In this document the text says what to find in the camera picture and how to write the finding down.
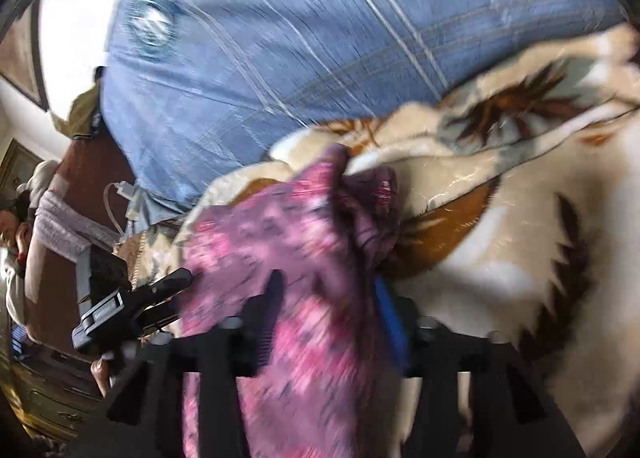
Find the purple floral shirt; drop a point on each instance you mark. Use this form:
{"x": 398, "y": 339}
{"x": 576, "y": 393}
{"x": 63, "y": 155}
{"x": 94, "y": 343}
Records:
{"x": 310, "y": 338}

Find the golden ornate cabinet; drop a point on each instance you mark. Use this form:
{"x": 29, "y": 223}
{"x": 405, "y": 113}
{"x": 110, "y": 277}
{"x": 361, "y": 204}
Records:
{"x": 45, "y": 398}

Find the white charger plug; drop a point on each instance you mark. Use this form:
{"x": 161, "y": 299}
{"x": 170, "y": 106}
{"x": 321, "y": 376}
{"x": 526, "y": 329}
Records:
{"x": 124, "y": 189}

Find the lilac cloth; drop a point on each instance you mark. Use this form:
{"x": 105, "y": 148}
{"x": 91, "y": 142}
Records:
{"x": 65, "y": 225}

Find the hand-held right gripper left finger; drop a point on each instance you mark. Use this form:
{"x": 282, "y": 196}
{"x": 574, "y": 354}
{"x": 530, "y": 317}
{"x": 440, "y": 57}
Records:
{"x": 260, "y": 328}

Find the light grey cloth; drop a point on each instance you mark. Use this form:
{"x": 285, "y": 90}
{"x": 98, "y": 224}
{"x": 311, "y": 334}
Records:
{"x": 40, "y": 180}

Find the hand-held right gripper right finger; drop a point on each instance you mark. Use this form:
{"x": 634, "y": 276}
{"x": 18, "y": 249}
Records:
{"x": 391, "y": 323}

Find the white power strip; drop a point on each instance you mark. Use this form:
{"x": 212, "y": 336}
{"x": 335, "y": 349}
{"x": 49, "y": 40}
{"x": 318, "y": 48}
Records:
{"x": 135, "y": 205}

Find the cream brown plush blanket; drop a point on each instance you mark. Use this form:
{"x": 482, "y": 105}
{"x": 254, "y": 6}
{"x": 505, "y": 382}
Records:
{"x": 500, "y": 238}

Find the black garment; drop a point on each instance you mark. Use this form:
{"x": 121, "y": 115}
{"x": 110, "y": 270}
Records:
{"x": 99, "y": 98}

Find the large framed picture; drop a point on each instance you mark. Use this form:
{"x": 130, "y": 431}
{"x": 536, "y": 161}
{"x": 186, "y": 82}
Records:
{"x": 20, "y": 58}

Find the olive green cloth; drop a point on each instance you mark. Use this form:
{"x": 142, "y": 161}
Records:
{"x": 82, "y": 113}

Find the person's left hand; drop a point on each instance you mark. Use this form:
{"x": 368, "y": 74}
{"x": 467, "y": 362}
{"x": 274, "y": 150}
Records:
{"x": 100, "y": 373}

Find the brown quilted blanket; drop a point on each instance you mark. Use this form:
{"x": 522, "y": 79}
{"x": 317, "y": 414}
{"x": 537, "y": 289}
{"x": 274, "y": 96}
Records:
{"x": 135, "y": 250}

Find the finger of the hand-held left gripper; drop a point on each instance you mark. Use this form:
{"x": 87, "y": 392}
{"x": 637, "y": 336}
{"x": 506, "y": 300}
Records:
{"x": 167, "y": 283}
{"x": 160, "y": 320}

